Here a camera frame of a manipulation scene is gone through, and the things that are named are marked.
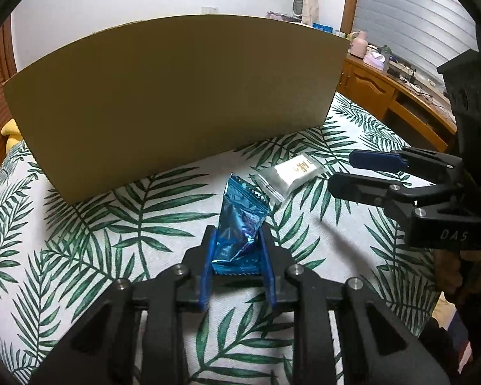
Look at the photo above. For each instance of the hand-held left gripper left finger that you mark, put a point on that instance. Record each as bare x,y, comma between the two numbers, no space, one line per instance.
206,272

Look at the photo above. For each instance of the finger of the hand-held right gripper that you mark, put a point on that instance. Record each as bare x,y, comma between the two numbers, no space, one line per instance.
376,159
356,186

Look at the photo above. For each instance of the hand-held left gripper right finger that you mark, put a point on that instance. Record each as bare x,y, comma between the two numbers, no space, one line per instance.
269,272

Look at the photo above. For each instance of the blue foil snack packet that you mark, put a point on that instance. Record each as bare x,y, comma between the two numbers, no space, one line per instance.
236,224

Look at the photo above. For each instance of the small silver white snack packet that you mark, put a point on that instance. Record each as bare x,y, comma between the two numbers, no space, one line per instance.
288,176

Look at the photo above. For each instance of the brown cardboard panel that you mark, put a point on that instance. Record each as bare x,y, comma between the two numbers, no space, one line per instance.
164,100

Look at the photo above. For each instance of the person's right hand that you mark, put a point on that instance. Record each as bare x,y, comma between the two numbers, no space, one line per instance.
447,272

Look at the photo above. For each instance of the wooden cabinet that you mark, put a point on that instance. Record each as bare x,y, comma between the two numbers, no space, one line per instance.
368,88

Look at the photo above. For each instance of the black power strip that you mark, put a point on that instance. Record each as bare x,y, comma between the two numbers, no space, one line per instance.
401,73

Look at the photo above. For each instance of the pink tissue box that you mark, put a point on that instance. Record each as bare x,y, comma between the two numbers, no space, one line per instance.
374,61

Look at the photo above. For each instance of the leaf print blanket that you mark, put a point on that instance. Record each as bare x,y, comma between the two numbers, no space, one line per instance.
104,248

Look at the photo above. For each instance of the green bottle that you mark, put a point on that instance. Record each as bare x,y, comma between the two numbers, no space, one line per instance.
386,51

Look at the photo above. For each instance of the pink kettle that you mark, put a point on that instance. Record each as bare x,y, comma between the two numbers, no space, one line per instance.
358,46

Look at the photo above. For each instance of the grey window blind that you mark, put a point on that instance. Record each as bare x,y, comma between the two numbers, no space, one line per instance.
409,16

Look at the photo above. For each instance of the small white fan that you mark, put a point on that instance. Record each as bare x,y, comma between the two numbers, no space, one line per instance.
298,7

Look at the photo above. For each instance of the folded purple cloth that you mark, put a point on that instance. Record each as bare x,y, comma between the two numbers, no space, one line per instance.
282,16

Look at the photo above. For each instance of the yellow pillow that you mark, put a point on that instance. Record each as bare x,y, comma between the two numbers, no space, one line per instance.
12,134

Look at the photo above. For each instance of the wooden window frame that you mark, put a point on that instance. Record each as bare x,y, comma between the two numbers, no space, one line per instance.
349,0

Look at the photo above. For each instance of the white wall socket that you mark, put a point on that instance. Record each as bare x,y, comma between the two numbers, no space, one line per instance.
209,10

